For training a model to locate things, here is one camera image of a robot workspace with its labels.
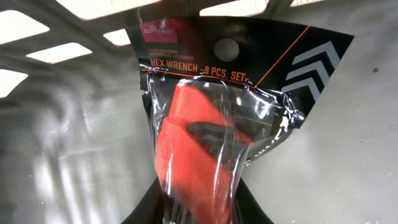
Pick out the grey plastic mesh basket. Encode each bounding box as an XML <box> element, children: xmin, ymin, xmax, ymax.
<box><xmin>1</xmin><ymin>1</ymin><xmax>397</xmax><ymax>223</ymax></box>

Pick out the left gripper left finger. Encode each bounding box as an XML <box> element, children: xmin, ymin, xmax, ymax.
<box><xmin>121</xmin><ymin>177</ymin><xmax>164</xmax><ymax>224</ymax></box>

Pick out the black red snack packet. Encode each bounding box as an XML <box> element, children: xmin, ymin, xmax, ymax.
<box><xmin>127</xmin><ymin>16</ymin><xmax>354</xmax><ymax>223</ymax></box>

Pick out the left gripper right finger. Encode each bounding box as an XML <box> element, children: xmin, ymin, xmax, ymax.
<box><xmin>234</xmin><ymin>179</ymin><xmax>274</xmax><ymax>224</ymax></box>

